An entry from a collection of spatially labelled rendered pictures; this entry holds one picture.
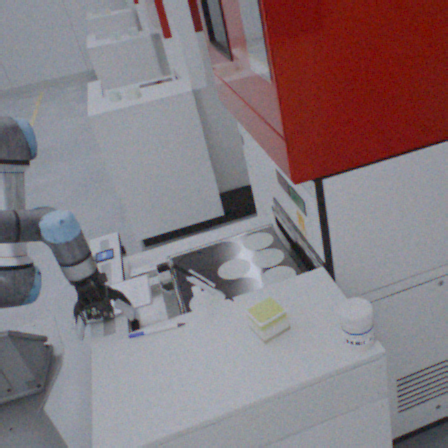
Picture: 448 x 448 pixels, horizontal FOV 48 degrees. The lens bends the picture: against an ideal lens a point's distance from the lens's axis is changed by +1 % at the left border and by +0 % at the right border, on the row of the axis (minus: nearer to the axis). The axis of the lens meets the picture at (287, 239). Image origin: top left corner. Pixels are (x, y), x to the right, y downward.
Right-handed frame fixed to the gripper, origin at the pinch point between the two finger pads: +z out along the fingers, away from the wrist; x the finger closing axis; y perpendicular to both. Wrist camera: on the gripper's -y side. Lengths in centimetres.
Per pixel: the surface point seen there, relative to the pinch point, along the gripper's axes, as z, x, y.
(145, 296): -2.4, 10.2, -5.7
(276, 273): 4.6, 46.9, -5.9
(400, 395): 64, 79, 6
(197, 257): 4.6, 27.0, -27.5
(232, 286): 4.6, 33.5, -6.8
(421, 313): 29, 87, 7
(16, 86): 84, -147, -805
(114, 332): -1.1, 1.0, 3.3
